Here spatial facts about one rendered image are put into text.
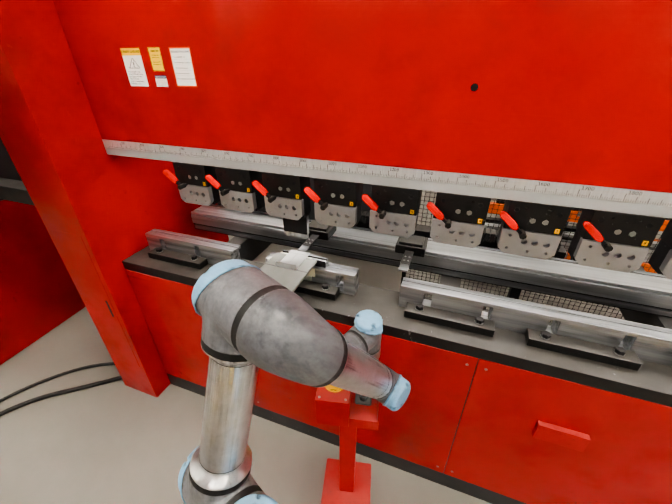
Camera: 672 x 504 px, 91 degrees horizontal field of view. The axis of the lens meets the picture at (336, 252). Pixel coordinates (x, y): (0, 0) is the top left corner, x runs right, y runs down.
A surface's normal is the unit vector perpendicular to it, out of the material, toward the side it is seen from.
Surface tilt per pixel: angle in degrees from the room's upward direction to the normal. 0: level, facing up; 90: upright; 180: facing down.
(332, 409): 90
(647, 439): 90
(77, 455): 0
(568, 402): 90
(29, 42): 90
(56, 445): 0
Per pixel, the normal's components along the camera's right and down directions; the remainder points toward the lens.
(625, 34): -0.35, 0.48
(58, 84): 0.94, 0.17
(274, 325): 0.11, -0.30
